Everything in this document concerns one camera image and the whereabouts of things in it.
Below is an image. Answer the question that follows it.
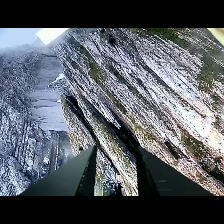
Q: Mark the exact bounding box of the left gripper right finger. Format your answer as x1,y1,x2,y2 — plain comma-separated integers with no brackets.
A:
135,145,215,197

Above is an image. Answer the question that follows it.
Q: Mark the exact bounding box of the olive shirt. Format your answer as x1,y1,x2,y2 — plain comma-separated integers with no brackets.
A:
207,28,224,46

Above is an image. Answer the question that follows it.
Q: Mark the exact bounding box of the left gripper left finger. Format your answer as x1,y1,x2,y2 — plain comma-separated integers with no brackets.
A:
19,144,98,197

